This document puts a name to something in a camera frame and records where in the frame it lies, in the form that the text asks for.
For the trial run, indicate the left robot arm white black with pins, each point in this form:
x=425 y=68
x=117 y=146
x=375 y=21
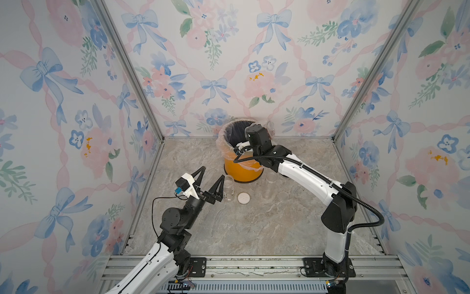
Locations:
x=168 y=259

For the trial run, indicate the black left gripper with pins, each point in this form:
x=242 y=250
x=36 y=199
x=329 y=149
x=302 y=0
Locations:
x=209 y=197

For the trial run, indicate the white-lidded flower tea jar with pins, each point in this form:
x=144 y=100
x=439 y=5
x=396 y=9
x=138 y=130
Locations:
x=229 y=188

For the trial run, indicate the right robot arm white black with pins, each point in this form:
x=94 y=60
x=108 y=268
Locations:
x=337 y=197

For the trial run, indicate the clear plastic bin liner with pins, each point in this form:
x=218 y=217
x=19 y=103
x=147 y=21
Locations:
x=233 y=134

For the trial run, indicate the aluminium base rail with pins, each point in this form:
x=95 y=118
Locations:
x=287 y=275

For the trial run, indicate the white flower tea jar lid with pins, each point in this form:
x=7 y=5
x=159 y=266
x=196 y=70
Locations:
x=243 y=198

